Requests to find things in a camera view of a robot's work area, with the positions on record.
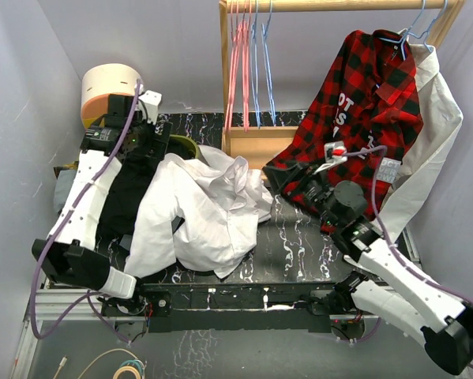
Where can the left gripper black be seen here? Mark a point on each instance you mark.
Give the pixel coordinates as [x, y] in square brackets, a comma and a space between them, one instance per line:
[153, 148]

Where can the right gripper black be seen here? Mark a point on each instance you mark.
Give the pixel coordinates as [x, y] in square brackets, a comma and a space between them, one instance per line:
[280, 178]

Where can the blue wire hanger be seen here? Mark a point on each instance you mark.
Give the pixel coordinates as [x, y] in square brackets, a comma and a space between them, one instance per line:
[268, 73]
[254, 65]

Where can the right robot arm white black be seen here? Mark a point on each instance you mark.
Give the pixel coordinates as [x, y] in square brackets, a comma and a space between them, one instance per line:
[437, 318]

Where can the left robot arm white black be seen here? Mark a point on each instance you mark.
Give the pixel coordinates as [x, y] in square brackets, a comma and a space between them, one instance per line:
[68, 254]

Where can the red black plaid shirt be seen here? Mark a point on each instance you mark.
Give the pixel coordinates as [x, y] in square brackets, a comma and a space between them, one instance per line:
[369, 98]

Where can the cream white hanging shirt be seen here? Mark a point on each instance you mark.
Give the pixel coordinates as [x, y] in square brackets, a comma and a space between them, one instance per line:
[421, 158]

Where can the olive green basket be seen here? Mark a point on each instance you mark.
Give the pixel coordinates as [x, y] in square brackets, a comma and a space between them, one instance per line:
[183, 146]

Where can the wooden clothes rack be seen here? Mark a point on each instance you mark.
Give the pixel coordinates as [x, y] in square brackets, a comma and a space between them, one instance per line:
[260, 144]

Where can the black garment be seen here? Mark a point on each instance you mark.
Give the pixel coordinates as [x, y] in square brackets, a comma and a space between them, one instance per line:
[127, 190]

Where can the cream orange yellow cylinder container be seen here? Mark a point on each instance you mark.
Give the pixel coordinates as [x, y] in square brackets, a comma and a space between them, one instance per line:
[100, 82]

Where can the grey garment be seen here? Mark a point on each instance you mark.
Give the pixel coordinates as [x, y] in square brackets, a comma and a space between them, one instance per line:
[62, 188]

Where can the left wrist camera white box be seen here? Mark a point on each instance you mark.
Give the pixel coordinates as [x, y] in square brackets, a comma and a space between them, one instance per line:
[149, 104]

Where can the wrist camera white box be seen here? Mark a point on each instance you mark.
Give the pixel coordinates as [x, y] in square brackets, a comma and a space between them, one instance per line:
[149, 104]
[334, 156]

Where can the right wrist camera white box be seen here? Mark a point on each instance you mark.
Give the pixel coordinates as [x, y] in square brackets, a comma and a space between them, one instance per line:
[334, 156]

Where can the pink wire hanger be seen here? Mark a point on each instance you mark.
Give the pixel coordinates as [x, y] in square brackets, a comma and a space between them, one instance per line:
[240, 15]

